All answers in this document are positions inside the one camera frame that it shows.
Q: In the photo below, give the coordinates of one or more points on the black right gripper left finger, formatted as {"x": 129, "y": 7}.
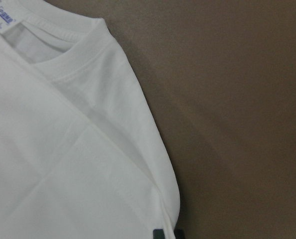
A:
{"x": 158, "y": 234}

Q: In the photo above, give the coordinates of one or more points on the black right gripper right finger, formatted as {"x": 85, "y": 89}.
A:
{"x": 179, "y": 234}

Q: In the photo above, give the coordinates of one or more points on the white long-sleeve printed shirt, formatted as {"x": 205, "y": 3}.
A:
{"x": 80, "y": 154}

